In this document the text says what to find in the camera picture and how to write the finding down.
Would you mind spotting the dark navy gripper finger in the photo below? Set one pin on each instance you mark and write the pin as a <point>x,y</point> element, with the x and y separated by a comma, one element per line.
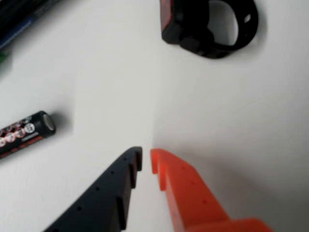
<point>103,193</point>

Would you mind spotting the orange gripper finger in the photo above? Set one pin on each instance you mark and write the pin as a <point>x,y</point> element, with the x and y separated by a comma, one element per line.
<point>188,198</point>

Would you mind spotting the green marker with black barrel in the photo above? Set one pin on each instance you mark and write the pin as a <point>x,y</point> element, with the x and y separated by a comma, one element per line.
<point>14,21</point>

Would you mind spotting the black AAA battery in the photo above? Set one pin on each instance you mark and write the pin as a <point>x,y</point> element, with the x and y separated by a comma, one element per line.
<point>26,135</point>

